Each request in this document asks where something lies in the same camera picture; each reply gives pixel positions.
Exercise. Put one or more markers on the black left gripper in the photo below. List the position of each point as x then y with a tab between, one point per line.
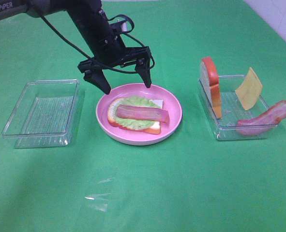
111	44

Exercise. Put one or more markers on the red bacon strip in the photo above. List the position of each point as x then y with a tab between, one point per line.
142	113

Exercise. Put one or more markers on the green lettuce leaf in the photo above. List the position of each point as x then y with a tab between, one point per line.
147	126

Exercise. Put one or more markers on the toast bread slice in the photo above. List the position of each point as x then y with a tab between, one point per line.
210	82
136	113

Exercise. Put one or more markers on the pink curved bacon slice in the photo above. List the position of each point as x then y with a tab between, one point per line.
266	118

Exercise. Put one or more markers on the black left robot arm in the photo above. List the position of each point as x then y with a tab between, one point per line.
41	8

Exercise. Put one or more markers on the pink round plate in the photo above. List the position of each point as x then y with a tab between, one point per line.
171	104

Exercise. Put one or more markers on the clear left plastic tray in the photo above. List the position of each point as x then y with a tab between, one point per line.
44	114

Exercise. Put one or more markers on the clear plastic tray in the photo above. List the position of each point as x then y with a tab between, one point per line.
44	114
225	128

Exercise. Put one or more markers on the clear right plastic tray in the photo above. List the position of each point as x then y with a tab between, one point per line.
225	128

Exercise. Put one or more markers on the clear tape patch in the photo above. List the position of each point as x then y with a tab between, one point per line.
99	189

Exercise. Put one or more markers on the yellow cheese slice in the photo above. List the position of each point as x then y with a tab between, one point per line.
250	89

